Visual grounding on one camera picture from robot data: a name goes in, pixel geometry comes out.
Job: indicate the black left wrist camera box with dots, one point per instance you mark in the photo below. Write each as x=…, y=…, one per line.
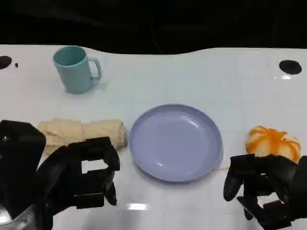
x=19, y=155

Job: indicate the orange and white bread roll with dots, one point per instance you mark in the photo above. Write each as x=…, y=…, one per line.
x=273, y=142

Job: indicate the pale green mug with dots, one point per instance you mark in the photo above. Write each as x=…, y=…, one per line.
x=74, y=72

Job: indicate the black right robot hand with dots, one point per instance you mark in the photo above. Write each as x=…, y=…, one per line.
x=271, y=172

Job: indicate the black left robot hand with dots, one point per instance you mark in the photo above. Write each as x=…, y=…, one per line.
x=62, y=177

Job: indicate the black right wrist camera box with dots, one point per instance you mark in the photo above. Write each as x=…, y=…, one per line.
x=303, y=182

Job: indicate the beige towel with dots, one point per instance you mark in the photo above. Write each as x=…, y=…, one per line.
x=72, y=130

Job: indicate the lilac plate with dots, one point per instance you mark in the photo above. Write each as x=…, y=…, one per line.
x=175, y=143

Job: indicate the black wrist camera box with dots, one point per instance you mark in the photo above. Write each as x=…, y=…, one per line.
x=303, y=182
x=19, y=155

